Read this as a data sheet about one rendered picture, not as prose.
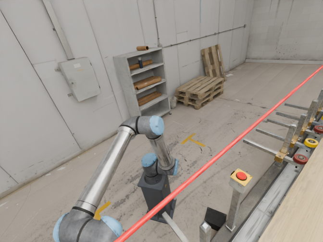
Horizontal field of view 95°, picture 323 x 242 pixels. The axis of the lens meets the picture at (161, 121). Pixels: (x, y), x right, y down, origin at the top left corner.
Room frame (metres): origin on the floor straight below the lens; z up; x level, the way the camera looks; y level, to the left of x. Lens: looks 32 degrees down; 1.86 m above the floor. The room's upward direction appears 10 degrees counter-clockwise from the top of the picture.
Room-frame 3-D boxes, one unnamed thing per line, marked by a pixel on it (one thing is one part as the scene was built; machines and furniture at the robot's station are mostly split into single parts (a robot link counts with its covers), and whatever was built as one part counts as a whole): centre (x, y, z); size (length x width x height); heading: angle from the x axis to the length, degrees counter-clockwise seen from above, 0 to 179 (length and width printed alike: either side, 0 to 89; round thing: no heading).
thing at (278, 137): (1.01, -1.08, 0.83); 0.43 x 0.03 x 0.04; 32
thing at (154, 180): (1.00, 0.18, 0.65); 0.19 x 0.19 x 0.10
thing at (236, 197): (0.43, -0.33, 0.93); 0.05 x 0.04 x 0.45; 122
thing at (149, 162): (1.00, 0.17, 0.79); 0.17 x 0.15 x 0.18; 71
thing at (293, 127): (0.82, -0.95, 0.90); 0.03 x 0.03 x 0.48; 32
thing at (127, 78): (3.16, 0.21, 0.78); 0.90 x 0.45 x 1.55; 128
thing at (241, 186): (0.43, -0.33, 1.18); 0.07 x 0.07 x 0.08; 32
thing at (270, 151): (0.87, -0.87, 0.84); 0.43 x 0.03 x 0.04; 32
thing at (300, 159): (0.71, -0.98, 0.85); 0.08 x 0.08 x 0.11
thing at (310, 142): (0.84, -1.19, 0.85); 0.08 x 0.08 x 0.11
